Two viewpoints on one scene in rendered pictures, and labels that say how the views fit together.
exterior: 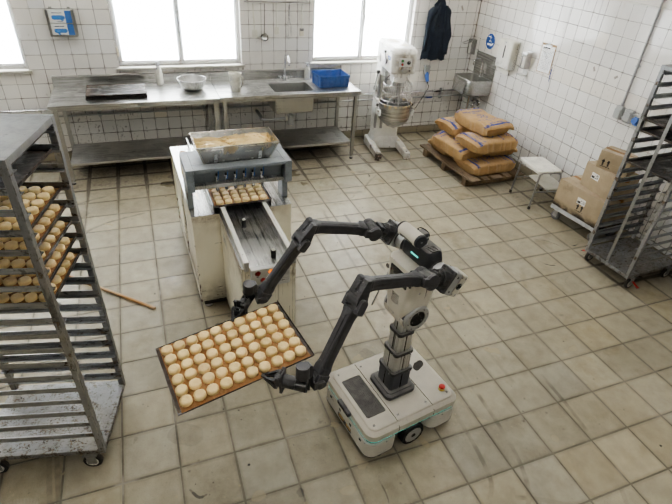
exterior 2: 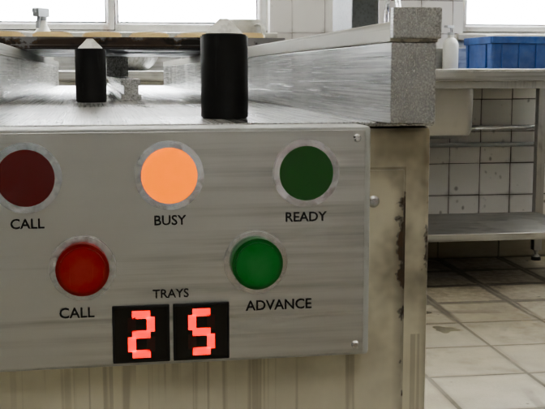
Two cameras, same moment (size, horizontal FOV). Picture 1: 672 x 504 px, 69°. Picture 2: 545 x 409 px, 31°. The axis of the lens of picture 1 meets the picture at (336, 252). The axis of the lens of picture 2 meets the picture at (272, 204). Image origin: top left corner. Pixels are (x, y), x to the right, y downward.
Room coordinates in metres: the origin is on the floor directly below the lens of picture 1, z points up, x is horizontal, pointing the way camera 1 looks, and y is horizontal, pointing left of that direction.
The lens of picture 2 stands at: (1.81, 0.18, 0.87)
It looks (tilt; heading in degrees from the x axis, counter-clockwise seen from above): 7 degrees down; 14
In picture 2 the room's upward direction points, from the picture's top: straight up
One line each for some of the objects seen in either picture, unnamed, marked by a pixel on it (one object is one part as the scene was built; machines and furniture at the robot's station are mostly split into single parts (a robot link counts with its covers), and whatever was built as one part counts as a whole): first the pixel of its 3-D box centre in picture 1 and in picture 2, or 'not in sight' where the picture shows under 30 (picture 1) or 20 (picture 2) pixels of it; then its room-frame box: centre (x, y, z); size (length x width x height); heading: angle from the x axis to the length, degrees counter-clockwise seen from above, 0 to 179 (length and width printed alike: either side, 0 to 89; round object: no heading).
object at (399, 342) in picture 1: (397, 352); not in sight; (2.03, -0.40, 0.53); 0.11 x 0.11 x 0.40; 32
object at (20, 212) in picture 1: (63, 336); not in sight; (1.54, 1.18, 0.97); 0.03 x 0.03 x 1.70; 9
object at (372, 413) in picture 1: (390, 386); not in sight; (2.02, -0.39, 0.24); 0.68 x 0.53 x 0.41; 122
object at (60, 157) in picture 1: (92, 275); not in sight; (1.98, 1.25, 0.97); 0.03 x 0.03 x 1.70; 9
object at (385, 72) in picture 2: (253, 186); (215, 71); (3.31, 0.66, 0.87); 2.01 x 0.03 x 0.07; 24
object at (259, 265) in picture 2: not in sight; (255, 262); (2.36, 0.33, 0.76); 0.03 x 0.02 x 0.03; 114
